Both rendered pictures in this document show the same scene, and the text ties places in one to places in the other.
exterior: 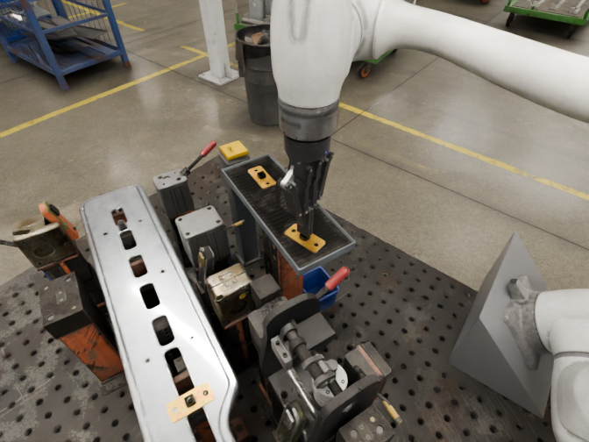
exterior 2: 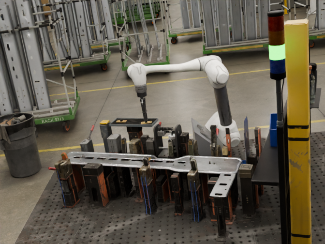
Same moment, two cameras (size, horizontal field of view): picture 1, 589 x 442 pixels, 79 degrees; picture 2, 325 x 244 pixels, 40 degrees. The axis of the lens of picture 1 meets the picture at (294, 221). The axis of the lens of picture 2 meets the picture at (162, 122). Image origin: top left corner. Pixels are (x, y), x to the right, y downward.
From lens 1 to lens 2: 2.91 m
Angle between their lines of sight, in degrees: 38
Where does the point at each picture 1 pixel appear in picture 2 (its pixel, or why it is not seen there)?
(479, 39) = (162, 67)
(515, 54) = (168, 67)
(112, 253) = (89, 160)
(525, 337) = (208, 135)
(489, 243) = not seen: hidden behind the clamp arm
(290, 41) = (139, 74)
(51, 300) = (91, 166)
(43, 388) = (86, 218)
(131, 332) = (118, 162)
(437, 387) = not seen: hidden behind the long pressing
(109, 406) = (113, 209)
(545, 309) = (207, 125)
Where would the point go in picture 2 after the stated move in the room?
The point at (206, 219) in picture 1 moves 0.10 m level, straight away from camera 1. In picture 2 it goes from (115, 135) to (105, 133)
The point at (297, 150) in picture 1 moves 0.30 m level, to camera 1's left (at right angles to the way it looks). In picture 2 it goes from (142, 94) to (108, 106)
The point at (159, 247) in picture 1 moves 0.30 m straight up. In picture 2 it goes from (101, 154) to (94, 117)
